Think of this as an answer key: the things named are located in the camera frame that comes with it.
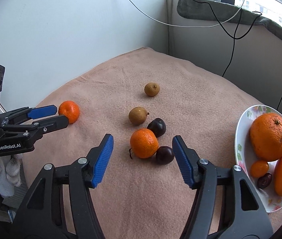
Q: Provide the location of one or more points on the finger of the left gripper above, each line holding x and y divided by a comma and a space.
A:
42, 111
46, 125

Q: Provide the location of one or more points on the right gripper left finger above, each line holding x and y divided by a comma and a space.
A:
41, 213

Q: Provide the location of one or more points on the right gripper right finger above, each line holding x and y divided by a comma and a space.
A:
242, 212

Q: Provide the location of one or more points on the mandarin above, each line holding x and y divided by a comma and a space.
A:
144, 143
69, 109

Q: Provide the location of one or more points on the dark plum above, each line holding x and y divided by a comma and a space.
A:
164, 155
157, 126
264, 181

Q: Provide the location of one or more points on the small kumquat orange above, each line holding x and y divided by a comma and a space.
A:
259, 168

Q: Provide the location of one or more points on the brown longan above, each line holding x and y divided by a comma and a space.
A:
138, 115
151, 89

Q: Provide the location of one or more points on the left gloved hand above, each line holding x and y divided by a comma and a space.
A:
10, 174

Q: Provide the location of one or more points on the floral white ceramic plate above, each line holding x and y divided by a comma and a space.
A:
245, 156

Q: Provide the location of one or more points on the large rough orange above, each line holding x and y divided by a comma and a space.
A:
266, 136

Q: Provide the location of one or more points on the green windowsill cloth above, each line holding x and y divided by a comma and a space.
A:
212, 11

